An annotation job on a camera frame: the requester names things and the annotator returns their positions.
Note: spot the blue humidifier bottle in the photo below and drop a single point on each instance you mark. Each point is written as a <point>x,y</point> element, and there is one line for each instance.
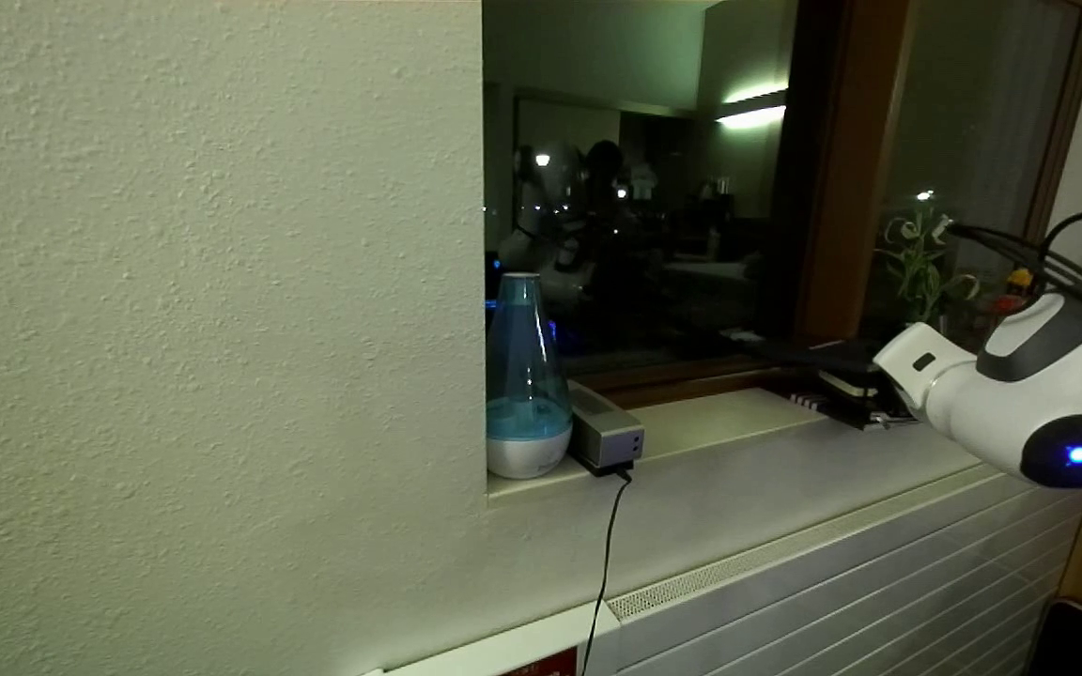
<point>528,376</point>

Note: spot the grey metal box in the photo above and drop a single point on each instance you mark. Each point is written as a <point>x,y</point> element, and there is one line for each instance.
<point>601,433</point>

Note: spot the white slatted radiator cover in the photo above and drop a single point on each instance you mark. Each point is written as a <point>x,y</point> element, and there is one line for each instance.
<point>881,565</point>

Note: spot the black notebook with white ribbon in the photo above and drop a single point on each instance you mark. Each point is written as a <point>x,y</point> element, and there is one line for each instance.
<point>833,406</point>

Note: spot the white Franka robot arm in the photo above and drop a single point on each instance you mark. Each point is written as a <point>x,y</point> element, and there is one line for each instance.
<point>1017,398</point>

